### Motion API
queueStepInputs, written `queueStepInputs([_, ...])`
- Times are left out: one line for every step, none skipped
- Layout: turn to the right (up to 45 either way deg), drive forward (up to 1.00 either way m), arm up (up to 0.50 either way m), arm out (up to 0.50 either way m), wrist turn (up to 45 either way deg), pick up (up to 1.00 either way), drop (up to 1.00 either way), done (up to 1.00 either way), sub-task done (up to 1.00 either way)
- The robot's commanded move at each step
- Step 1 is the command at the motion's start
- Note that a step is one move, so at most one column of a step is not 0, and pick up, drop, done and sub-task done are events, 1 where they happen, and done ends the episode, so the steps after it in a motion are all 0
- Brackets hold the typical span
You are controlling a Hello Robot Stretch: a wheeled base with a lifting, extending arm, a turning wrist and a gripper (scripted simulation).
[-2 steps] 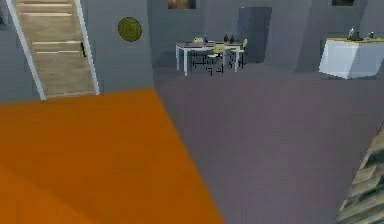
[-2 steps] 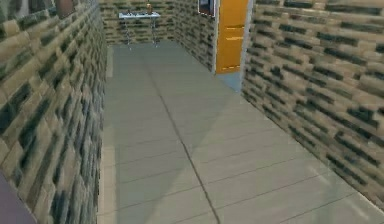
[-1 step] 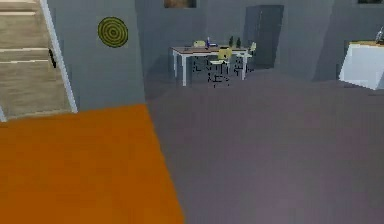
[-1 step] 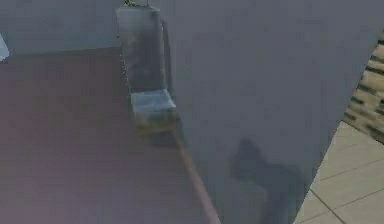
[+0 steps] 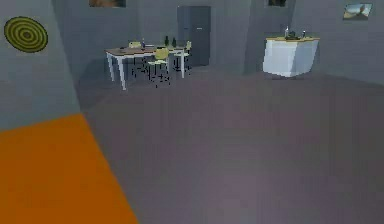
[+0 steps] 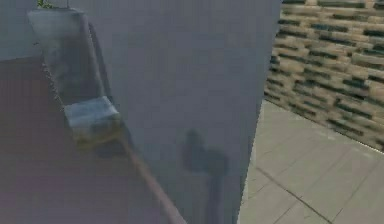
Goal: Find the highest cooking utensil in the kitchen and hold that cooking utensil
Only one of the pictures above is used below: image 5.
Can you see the dark green bottle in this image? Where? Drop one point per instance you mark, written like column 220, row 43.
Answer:
column 174, row 42
column 166, row 41

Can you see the dark grey fridge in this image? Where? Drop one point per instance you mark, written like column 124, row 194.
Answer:
column 196, row 33

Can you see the white table with brown top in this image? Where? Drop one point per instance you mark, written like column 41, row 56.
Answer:
column 133, row 52

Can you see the small blue bottle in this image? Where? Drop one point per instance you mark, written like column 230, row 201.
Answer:
column 143, row 43

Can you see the white cabinet with tan top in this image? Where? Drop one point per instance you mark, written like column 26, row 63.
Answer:
column 288, row 56

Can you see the clear slim bottle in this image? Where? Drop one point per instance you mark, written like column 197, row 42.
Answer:
column 286, row 32

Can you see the small grey shaker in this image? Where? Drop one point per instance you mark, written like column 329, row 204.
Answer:
column 304, row 33

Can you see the brown framed wall picture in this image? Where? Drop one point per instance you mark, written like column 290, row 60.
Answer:
column 107, row 3

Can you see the dark framed wall picture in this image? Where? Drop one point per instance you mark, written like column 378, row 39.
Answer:
column 277, row 2

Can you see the round green ringed wall picture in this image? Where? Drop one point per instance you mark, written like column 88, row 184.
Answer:
column 26, row 34

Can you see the pale landscape framed wall picture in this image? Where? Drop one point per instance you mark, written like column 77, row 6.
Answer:
column 357, row 11

